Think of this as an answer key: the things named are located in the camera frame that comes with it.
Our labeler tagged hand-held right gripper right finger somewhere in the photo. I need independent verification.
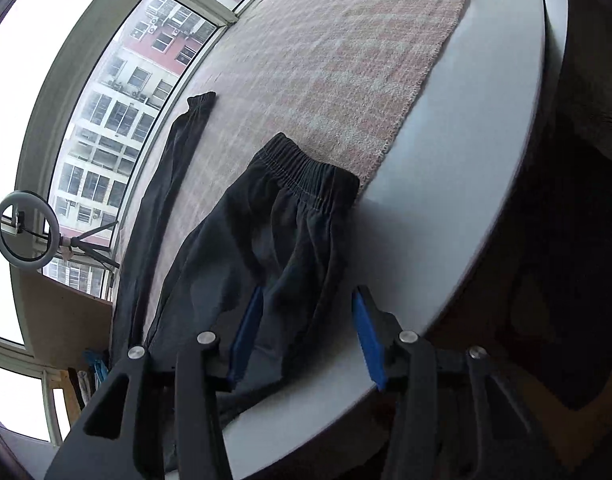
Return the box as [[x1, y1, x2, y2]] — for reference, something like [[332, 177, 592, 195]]
[[352, 285, 556, 480]]

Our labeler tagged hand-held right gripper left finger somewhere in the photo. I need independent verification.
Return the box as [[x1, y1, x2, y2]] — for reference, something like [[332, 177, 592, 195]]
[[43, 285, 265, 480]]

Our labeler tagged black tripod stand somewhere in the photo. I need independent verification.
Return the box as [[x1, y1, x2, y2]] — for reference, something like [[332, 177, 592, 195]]
[[58, 220, 122, 303]]

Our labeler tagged pink plaid blanket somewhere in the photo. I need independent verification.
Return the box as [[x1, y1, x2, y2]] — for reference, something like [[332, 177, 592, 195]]
[[136, 0, 486, 341]]

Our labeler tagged white window frame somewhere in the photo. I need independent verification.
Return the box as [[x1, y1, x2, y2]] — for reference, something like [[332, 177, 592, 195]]
[[0, 0, 307, 443]]

